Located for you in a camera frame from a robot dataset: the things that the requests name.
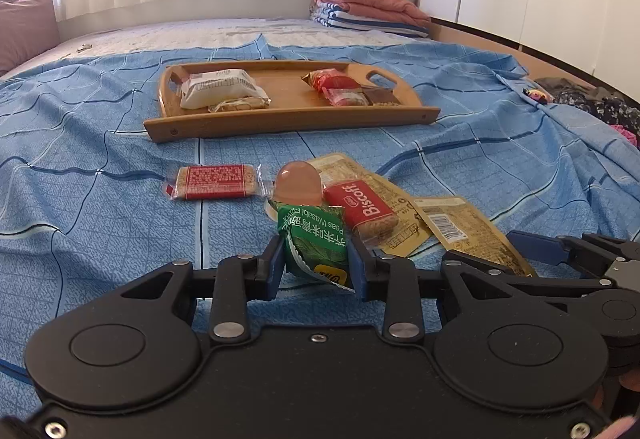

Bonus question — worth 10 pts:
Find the beige cracker packet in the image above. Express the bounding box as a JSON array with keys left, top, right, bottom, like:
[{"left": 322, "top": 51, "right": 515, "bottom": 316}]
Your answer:
[{"left": 207, "top": 96, "right": 269, "bottom": 114}]

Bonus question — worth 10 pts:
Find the olive cloth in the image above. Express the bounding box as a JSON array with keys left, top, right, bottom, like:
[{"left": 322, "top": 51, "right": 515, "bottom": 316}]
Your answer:
[{"left": 534, "top": 76, "right": 597, "bottom": 93}]

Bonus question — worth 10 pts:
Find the dark floral cloth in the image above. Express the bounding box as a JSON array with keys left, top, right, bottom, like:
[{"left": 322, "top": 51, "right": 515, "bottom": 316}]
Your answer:
[{"left": 554, "top": 88, "right": 640, "bottom": 148}]

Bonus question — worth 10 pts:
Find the purple pillow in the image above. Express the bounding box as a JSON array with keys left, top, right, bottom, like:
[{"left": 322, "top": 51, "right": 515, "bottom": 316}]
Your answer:
[{"left": 0, "top": 0, "right": 62, "bottom": 78}]

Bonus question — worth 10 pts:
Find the folded towels stack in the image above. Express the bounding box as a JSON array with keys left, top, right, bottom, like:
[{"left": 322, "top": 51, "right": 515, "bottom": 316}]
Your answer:
[{"left": 312, "top": 0, "right": 432, "bottom": 28}]

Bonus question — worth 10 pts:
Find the gold foil snack packet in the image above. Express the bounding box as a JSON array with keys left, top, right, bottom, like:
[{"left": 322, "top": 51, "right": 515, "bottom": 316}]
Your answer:
[
  {"left": 305, "top": 152, "right": 436, "bottom": 258},
  {"left": 412, "top": 196, "right": 539, "bottom": 278}
]

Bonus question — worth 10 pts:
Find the big red snack packet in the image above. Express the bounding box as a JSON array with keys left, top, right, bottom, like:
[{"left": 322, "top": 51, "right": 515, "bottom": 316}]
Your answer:
[{"left": 301, "top": 68, "right": 361, "bottom": 94}]

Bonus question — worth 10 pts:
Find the slim red snack packet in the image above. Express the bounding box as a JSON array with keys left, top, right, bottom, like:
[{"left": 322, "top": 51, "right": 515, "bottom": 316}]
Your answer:
[{"left": 321, "top": 86, "right": 371, "bottom": 108}]

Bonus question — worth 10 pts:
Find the large white snack packet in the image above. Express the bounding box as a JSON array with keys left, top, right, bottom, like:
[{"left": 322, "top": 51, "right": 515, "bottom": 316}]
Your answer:
[{"left": 178, "top": 68, "right": 271, "bottom": 110}]

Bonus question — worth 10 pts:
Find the red label biscuit packet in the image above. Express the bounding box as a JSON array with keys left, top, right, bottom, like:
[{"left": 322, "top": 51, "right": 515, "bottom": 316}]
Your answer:
[{"left": 162, "top": 164, "right": 264, "bottom": 203}]

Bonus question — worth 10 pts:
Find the green pea snack packet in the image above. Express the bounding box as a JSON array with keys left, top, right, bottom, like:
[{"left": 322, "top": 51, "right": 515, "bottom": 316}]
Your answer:
[{"left": 276, "top": 204, "right": 357, "bottom": 294}]

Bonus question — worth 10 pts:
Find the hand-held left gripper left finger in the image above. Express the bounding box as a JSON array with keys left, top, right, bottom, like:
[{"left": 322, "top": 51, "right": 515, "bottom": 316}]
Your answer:
[{"left": 119, "top": 234, "right": 287, "bottom": 346}]

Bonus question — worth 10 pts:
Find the folded blue striped blanket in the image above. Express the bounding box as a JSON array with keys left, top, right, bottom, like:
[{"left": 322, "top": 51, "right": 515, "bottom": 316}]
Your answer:
[{"left": 308, "top": 2, "right": 430, "bottom": 39}]

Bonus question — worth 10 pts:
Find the brown chocolate bar packet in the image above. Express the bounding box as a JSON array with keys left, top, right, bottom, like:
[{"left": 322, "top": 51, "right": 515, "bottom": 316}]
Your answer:
[{"left": 361, "top": 86, "right": 400, "bottom": 108}]

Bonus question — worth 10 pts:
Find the small red biscuit packet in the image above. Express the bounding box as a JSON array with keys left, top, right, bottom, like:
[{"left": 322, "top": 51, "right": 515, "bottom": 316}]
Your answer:
[{"left": 322, "top": 178, "right": 401, "bottom": 248}]

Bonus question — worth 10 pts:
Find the white quilted mattress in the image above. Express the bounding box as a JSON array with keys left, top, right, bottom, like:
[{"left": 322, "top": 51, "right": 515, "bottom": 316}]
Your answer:
[{"left": 0, "top": 16, "right": 431, "bottom": 80}]

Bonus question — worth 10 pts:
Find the wooden bed frame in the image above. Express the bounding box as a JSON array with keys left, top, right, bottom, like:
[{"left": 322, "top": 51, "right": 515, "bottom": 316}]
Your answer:
[{"left": 429, "top": 17, "right": 640, "bottom": 93}]

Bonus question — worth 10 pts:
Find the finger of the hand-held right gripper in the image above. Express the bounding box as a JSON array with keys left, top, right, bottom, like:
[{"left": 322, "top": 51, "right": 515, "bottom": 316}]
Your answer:
[
  {"left": 440, "top": 249, "right": 618, "bottom": 306},
  {"left": 506, "top": 228, "right": 640, "bottom": 277}
]

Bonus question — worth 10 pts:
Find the wooden tray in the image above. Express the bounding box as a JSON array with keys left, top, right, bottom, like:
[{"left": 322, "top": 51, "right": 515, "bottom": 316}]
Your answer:
[{"left": 143, "top": 60, "right": 442, "bottom": 144}]

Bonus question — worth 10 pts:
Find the pink jelly cup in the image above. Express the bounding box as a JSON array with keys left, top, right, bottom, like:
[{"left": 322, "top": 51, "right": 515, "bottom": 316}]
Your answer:
[{"left": 264, "top": 160, "right": 324, "bottom": 215}]

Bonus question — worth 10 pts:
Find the blue checked bedsheet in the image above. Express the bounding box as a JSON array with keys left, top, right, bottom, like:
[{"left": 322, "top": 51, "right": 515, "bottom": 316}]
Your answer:
[{"left": 0, "top": 33, "right": 640, "bottom": 400}]

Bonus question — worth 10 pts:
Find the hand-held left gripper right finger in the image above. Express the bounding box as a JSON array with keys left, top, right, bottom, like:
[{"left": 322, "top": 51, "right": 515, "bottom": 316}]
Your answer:
[{"left": 349, "top": 238, "right": 532, "bottom": 346}]

